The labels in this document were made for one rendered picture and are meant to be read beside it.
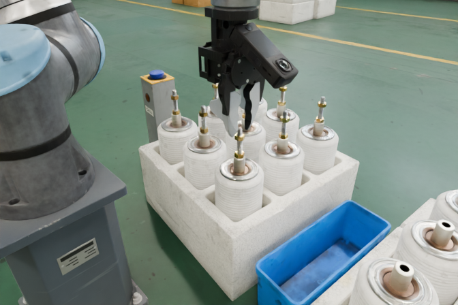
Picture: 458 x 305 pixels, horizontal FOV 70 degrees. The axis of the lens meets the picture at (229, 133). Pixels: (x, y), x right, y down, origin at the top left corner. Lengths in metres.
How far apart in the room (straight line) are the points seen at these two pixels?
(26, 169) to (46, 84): 0.12
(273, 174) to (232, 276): 0.21
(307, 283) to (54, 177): 0.54
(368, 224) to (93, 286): 0.57
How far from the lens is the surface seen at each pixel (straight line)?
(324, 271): 0.81
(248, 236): 0.63
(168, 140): 0.78
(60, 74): 0.51
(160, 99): 0.92
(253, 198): 0.63
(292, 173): 0.69
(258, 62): 0.49
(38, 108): 0.48
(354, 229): 0.85
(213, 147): 0.70
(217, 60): 0.53
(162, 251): 0.84
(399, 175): 1.17
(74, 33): 0.59
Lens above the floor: 0.62
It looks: 29 degrees down
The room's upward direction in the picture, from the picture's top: straight up
